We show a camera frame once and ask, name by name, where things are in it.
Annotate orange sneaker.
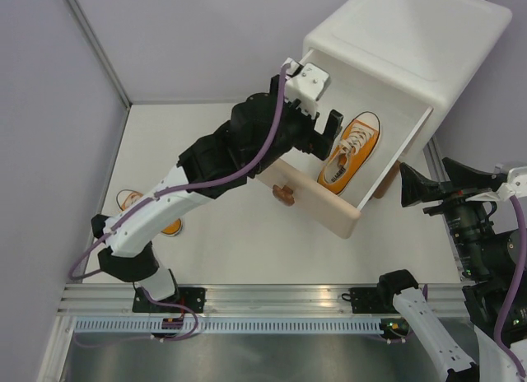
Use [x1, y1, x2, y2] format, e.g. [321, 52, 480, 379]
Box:
[115, 189, 184, 237]
[317, 111, 381, 195]

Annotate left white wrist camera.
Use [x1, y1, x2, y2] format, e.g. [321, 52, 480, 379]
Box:
[284, 58, 331, 119]

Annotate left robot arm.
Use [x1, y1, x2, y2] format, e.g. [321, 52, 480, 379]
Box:
[91, 66, 343, 313]

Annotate aluminium corner frame post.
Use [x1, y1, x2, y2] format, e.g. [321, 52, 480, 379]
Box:
[63, 0, 133, 111]

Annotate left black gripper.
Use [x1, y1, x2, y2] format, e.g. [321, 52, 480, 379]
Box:
[252, 77, 344, 175]

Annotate right aluminium frame rail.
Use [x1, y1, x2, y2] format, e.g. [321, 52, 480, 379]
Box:
[426, 137, 469, 280]

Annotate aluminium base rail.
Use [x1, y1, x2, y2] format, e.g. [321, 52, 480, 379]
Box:
[57, 282, 466, 317]

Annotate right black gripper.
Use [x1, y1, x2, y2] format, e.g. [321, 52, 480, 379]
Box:
[400, 155, 499, 274]

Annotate white shoe cabinet body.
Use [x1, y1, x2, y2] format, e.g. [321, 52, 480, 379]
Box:
[303, 0, 512, 157]

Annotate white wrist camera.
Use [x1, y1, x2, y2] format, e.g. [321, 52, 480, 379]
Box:
[284, 58, 331, 119]
[469, 161, 527, 204]

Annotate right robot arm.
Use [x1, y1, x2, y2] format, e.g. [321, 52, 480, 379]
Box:
[375, 158, 526, 381]

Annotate white slotted cable duct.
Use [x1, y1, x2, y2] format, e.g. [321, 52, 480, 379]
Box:
[74, 316, 384, 335]

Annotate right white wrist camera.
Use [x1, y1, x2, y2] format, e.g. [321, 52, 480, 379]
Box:
[469, 161, 527, 204]

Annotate bear head drawer knob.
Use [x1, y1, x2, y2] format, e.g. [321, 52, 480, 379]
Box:
[272, 184, 295, 207]

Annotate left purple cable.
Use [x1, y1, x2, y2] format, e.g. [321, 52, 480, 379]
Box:
[68, 64, 289, 282]

